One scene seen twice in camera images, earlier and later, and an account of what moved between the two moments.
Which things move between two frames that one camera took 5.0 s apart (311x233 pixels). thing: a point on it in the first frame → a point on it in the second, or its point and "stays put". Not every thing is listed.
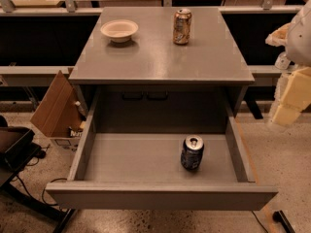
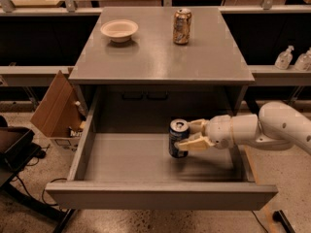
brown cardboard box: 57,116 stays put
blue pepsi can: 191,152 → 179,130
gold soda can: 182,22 stays put
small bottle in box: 81,108 stays put
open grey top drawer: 129,154 stays put
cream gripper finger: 296,96 → 217,131
